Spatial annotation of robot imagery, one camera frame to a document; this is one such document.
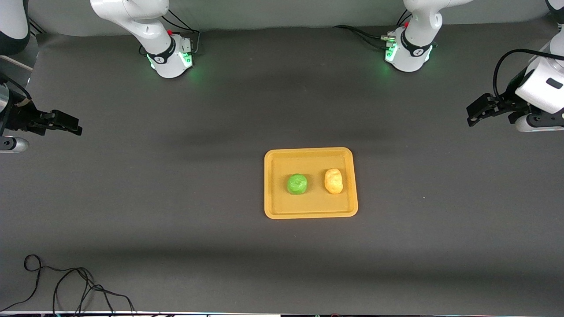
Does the yellow potato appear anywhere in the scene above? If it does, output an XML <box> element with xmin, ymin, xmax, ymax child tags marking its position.
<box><xmin>324</xmin><ymin>168</ymin><xmax>344</xmax><ymax>195</ymax></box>

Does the green apple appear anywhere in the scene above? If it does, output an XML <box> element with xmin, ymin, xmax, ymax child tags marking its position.
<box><xmin>286</xmin><ymin>173</ymin><xmax>308</xmax><ymax>195</ymax></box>

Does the yellow plastic tray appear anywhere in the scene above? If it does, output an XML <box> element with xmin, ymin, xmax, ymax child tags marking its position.
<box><xmin>264</xmin><ymin>147</ymin><xmax>359</xmax><ymax>220</ymax></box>

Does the loose black table cable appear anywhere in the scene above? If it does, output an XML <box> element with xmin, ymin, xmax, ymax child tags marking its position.
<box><xmin>0</xmin><ymin>254</ymin><xmax>136</xmax><ymax>316</ymax></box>

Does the black left arm base cable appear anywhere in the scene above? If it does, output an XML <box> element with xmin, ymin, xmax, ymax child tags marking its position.
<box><xmin>333</xmin><ymin>25</ymin><xmax>396</xmax><ymax>50</ymax></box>

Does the black arm base cable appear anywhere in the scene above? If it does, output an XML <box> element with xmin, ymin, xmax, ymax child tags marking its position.
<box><xmin>160</xmin><ymin>10</ymin><xmax>201</xmax><ymax>56</ymax></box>
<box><xmin>333</xmin><ymin>25</ymin><xmax>396</xmax><ymax>50</ymax></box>

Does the black right arm base cable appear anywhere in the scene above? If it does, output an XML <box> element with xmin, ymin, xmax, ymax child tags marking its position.
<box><xmin>160</xmin><ymin>10</ymin><xmax>201</xmax><ymax>56</ymax></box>

